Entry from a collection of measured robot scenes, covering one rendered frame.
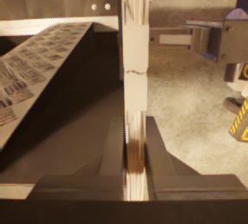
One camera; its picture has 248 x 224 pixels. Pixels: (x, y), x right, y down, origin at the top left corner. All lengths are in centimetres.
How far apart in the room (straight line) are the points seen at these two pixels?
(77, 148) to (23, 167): 6
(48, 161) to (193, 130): 122
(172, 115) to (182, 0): 70
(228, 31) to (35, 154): 27
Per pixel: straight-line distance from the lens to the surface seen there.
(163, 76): 112
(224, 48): 24
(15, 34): 103
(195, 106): 127
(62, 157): 23
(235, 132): 106
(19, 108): 32
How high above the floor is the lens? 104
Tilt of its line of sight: 64 degrees down
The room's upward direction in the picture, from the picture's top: 177 degrees counter-clockwise
